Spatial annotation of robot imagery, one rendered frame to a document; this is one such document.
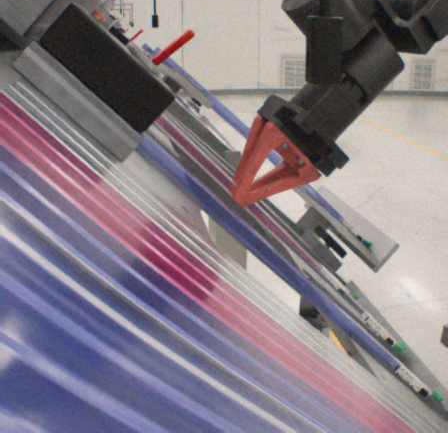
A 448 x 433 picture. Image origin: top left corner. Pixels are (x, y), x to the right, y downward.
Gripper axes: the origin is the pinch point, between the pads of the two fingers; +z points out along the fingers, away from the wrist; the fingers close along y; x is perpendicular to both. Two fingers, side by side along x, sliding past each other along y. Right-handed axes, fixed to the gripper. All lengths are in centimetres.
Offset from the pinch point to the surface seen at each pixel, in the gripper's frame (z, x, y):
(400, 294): -5, 139, -129
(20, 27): -0.1, -22.4, 16.6
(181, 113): 3, 10, -96
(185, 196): 1.6, -7.7, 12.4
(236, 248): 11.1, 22.8, -39.8
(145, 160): 1.6, -11.3, 12.2
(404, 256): -20, 155, -165
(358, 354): 1.9, 11.6, 14.2
